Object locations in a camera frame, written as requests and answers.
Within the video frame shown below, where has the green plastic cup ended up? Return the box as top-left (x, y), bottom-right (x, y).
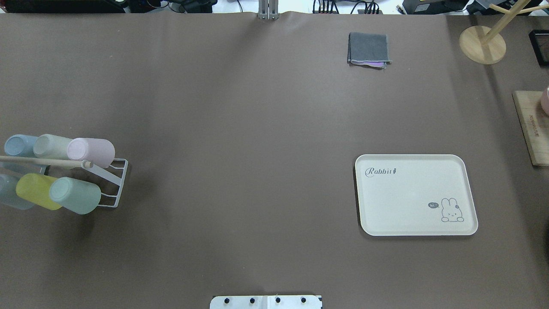
top-left (49, 177), bottom-right (101, 215)

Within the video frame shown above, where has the light blue plastic cup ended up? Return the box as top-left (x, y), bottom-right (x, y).
top-left (4, 134), bottom-right (39, 158)

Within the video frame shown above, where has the cream plastic cup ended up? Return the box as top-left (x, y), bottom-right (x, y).
top-left (33, 134), bottom-right (72, 160)

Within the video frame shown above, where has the black picture frame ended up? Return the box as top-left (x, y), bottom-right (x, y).
top-left (528, 30), bottom-right (549, 67)

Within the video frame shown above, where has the white wire cup rack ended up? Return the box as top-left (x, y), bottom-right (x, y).
top-left (0, 156), bottom-right (129, 209)

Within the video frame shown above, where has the cream rabbit tray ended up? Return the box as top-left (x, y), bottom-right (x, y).
top-left (354, 154), bottom-right (478, 236)

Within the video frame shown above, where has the aluminium frame post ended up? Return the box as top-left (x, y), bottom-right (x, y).
top-left (257, 0), bottom-right (280, 20)

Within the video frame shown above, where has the pink bowl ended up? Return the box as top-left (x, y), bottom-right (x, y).
top-left (540, 87), bottom-right (549, 116)

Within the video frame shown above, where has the wooden mug tree stand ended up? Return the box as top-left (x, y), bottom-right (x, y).
top-left (459, 0), bottom-right (549, 65)

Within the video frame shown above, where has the wooden board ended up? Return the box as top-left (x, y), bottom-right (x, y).
top-left (513, 91), bottom-right (549, 167)

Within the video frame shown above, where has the grey-blue plastic cup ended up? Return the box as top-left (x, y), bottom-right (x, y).
top-left (0, 174), bottom-right (35, 210)

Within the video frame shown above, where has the pink plastic cup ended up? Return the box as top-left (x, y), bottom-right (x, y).
top-left (66, 138), bottom-right (115, 168)

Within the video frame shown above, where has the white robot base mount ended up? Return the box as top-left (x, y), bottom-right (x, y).
top-left (209, 295), bottom-right (323, 309)

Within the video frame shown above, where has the yellow plastic cup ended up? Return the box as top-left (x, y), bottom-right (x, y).
top-left (15, 173), bottom-right (62, 210)

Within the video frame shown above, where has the grey folded cloth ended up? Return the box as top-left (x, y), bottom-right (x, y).
top-left (347, 32), bottom-right (392, 69)

